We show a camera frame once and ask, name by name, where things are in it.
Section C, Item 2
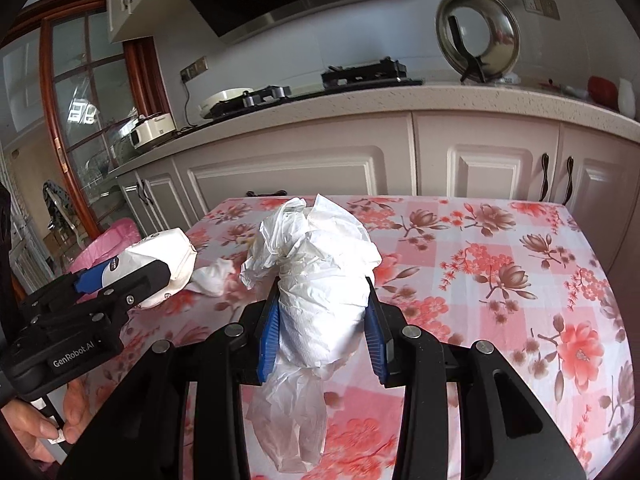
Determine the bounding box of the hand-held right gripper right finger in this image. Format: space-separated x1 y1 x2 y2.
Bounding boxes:
362 277 588 480

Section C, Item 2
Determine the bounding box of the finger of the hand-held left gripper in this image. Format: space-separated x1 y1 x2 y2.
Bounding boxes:
95 260 173 311
22 259 121 311

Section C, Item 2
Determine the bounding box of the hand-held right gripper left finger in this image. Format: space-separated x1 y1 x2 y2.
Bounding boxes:
57 287 282 480

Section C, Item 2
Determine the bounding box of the white paper packet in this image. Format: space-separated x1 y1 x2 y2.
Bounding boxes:
97 227 197 311

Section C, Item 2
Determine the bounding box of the pink trash bag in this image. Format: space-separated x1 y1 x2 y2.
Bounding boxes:
67 217 141 276

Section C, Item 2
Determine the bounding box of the white plastic bag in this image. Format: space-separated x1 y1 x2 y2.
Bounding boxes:
240 192 383 476

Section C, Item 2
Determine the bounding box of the person's left hand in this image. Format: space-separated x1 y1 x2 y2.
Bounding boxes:
0 377 88 463

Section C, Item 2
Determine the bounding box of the crumpled white tissue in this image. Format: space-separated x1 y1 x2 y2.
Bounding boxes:
186 259 236 297

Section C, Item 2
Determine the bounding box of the dark patterned cloth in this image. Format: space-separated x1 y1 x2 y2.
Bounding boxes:
42 180 76 226

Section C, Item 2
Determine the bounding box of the floral pink tablecloth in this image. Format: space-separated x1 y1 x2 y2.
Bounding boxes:
80 195 640 480

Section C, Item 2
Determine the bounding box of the white rice cooker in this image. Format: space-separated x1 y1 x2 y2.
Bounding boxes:
129 112 177 151

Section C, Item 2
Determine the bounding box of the wooden glass door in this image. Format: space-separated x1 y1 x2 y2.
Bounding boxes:
0 10 173 241

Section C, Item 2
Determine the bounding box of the white shallow pan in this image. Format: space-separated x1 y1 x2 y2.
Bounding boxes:
197 87 251 116

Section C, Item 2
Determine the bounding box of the wide cream cabinet door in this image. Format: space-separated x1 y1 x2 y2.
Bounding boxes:
172 112 416 221

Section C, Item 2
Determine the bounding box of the speckled kitchen countertop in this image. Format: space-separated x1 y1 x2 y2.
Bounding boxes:
107 82 640 178

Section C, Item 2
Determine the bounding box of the black gas stove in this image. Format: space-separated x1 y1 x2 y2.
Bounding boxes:
192 56 426 121

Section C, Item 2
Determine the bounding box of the black lid stand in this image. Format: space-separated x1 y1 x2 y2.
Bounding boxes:
446 15 493 84

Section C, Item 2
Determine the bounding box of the steel pot lid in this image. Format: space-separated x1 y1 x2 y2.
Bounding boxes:
435 0 522 83

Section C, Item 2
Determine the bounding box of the red container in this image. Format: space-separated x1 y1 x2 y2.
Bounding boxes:
587 76 621 106

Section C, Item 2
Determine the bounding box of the white jar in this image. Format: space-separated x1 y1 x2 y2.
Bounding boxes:
619 77 639 116

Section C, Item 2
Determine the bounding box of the bronze wall outlet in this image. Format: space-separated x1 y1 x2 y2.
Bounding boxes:
180 56 208 82

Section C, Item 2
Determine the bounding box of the cream wall cabinet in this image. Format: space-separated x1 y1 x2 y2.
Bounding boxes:
106 0 173 43

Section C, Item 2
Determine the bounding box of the white wall outlet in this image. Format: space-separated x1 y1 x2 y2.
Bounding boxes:
520 0 560 20

